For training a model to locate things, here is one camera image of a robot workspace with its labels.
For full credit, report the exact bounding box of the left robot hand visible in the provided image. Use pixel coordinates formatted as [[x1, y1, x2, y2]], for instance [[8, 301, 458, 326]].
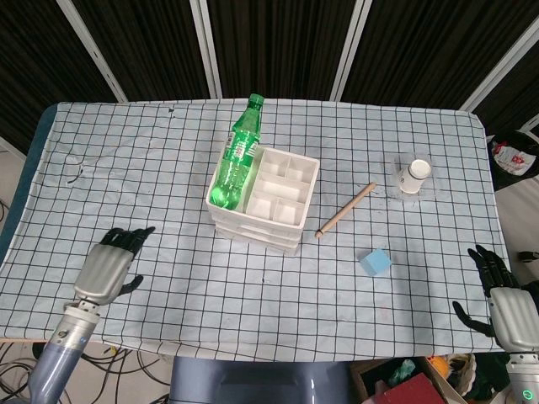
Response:
[[73, 226, 157, 306]]

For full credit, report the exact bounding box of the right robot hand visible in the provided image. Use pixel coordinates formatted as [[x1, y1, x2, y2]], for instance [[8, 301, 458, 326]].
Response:
[[451, 244, 539, 350]]

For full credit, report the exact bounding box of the cardboard box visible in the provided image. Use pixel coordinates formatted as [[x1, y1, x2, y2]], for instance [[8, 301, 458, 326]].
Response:
[[349, 355, 467, 404]]

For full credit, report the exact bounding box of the checked tablecloth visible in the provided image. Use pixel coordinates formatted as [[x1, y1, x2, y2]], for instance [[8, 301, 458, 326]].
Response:
[[0, 98, 513, 364]]

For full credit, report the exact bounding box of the green crumpled bag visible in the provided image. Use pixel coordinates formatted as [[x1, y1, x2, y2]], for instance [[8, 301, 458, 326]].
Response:
[[387, 358, 418, 386]]

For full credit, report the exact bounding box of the large blue foam cube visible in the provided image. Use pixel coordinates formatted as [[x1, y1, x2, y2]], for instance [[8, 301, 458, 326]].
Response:
[[359, 247, 394, 278]]

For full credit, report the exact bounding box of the black bag with red print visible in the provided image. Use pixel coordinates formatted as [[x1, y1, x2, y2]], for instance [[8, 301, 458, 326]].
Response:
[[487, 130, 539, 193]]

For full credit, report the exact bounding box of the green plastic bottle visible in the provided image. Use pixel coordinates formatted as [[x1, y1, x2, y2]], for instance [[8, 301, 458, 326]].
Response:
[[210, 93, 265, 210]]

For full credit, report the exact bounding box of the white paper cup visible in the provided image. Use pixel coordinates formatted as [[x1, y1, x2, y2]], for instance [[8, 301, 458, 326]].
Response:
[[398, 158, 432, 194]]

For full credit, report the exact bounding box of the blue-grey robot torso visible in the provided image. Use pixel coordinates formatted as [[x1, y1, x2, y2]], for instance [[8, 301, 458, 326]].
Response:
[[169, 356, 353, 404]]

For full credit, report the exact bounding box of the wooden stick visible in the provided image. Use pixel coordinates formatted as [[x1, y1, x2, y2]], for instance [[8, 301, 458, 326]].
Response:
[[314, 182, 376, 240]]

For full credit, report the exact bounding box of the white compartment tray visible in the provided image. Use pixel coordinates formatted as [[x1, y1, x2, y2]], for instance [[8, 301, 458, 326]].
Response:
[[205, 145, 321, 257]]

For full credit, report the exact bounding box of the white partition post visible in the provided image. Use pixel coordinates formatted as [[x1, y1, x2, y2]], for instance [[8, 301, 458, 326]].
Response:
[[330, 0, 374, 102], [458, 6, 539, 114], [56, 0, 128, 103], [189, 0, 223, 100]]

